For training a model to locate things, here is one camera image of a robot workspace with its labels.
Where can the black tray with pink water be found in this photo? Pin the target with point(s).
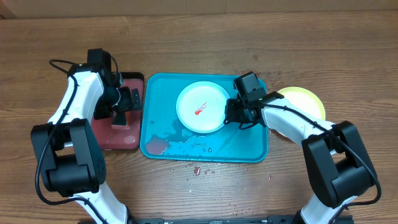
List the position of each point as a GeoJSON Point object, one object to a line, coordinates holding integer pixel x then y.
{"type": "Point", "coordinates": [112, 137]}

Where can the green and orange sponge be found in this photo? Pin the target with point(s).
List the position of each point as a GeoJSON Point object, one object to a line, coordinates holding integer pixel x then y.
{"type": "Point", "coordinates": [120, 121]}

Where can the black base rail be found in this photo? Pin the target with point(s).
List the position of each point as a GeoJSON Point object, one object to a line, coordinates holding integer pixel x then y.
{"type": "Point", "coordinates": [272, 219]}

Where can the light blue plate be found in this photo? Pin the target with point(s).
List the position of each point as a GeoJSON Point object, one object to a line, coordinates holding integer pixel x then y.
{"type": "Point", "coordinates": [200, 107]}

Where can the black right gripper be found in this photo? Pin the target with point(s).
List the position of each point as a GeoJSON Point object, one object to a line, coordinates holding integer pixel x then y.
{"type": "Point", "coordinates": [234, 117]}

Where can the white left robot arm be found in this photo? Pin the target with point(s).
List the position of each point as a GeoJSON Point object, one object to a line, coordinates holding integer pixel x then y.
{"type": "Point", "coordinates": [71, 164]}

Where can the yellow-green plate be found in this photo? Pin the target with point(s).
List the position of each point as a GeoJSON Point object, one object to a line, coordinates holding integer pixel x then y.
{"type": "Point", "coordinates": [304, 100]}

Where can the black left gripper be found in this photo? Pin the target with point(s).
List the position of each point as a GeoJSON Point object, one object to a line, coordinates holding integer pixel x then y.
{"type": "Point", "coordinates": [128, 103]}

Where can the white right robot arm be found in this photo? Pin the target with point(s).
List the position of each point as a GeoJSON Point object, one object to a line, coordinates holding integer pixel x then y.
{"type": "Point", "coordinates": [339, 168]}

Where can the teal plastic tray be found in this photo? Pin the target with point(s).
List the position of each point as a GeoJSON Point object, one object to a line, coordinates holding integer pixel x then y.
{"type": "Point", "coordinates": [163, 136]}

